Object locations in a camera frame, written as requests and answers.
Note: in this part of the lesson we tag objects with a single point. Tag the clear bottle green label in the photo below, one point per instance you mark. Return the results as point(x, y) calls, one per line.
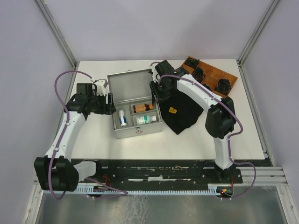
point(145, 119)

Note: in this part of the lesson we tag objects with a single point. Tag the brown wooden compartment tray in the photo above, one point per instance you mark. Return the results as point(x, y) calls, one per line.
point(213, 75)

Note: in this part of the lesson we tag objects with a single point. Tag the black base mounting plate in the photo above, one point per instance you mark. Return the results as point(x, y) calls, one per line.
point(155, 175)

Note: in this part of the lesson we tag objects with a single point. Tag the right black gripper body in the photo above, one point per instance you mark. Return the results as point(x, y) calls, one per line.
point(164, 93)

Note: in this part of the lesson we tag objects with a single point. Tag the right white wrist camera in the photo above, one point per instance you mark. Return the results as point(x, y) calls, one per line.
point(154, 73)

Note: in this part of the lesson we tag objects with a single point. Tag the grey plastic divided tray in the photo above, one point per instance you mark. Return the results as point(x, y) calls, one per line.
point(131, 116)

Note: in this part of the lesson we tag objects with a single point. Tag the dark rolled item compartment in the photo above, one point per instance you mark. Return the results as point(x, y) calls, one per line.
point(192, 62)
point(198, 74)

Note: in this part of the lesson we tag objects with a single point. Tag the dark rolled item top compartment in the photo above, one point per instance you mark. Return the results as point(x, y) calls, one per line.
point(192, 62)

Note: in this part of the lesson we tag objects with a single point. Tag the grey metal first aid box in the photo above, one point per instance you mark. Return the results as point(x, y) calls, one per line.
point(132, 86)

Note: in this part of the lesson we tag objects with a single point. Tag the light blue cable duct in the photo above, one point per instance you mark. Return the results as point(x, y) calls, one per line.
point(89, 189)

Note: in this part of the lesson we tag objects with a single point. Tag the black folded cloth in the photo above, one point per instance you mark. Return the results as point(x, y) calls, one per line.
point(180, 112)

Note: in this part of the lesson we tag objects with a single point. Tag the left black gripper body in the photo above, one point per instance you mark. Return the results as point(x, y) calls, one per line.
point(100, 106)

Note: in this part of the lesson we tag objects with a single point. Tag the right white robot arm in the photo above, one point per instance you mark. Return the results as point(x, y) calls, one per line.
point(220, 112)

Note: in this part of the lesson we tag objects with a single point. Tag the brown medicine bottle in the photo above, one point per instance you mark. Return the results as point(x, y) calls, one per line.
point(142, 108)

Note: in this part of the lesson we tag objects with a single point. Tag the white blue tube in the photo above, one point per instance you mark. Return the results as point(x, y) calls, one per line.
point(122, 118)

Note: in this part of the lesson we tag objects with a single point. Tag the green dark rolled item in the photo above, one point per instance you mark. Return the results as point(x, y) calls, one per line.
point(208, 87)

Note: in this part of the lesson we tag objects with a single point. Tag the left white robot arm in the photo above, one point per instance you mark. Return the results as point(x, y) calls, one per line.
point(55, 171)

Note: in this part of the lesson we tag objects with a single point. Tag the black rolled item right compartment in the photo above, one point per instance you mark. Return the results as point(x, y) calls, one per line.
point(223, 86)

